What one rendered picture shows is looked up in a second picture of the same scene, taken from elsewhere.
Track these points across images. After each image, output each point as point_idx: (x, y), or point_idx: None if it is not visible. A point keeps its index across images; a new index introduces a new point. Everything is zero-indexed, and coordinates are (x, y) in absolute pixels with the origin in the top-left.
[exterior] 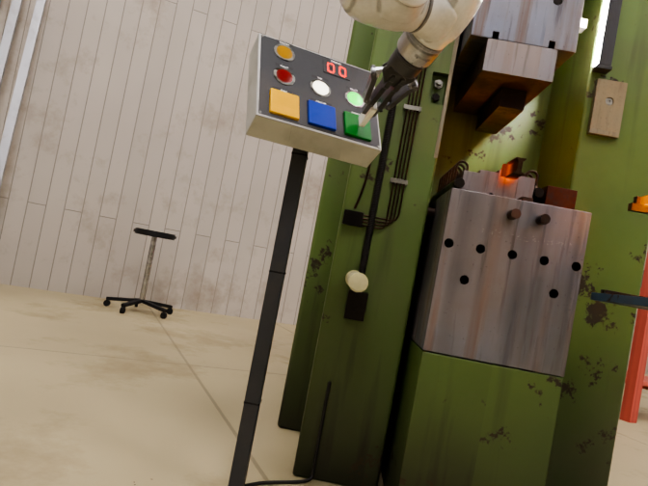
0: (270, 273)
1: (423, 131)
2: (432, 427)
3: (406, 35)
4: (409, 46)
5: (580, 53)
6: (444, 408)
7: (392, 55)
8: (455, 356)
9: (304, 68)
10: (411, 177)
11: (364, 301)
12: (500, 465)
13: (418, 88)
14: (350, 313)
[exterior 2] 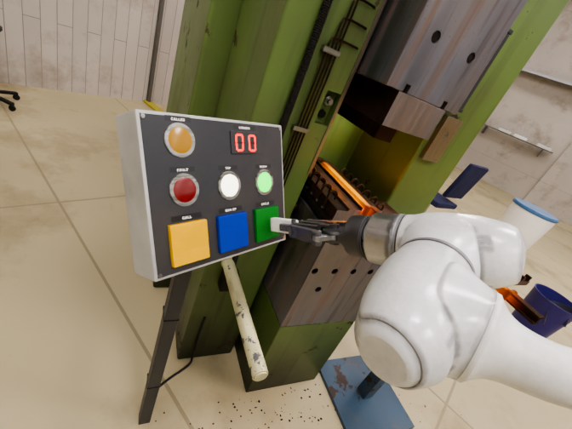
0: (165, 322)
1: (305, 149)
2: (277, 355)
3: (384, 249)
4: (381, 260)
5: None
6: (286, 346)
7: (350, 238)
8: None
9: (208, 160)
10: (285, 188)
11: None
12: (310, 358)
13: None
14: (225, 288)
